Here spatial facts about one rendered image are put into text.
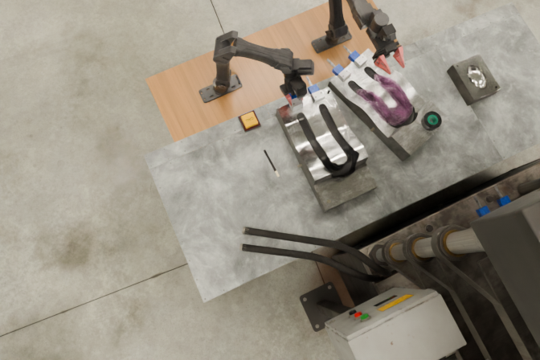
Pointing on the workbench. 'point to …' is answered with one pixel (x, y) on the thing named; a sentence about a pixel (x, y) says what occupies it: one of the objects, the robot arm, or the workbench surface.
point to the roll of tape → (430, 121)
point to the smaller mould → (473, 79)
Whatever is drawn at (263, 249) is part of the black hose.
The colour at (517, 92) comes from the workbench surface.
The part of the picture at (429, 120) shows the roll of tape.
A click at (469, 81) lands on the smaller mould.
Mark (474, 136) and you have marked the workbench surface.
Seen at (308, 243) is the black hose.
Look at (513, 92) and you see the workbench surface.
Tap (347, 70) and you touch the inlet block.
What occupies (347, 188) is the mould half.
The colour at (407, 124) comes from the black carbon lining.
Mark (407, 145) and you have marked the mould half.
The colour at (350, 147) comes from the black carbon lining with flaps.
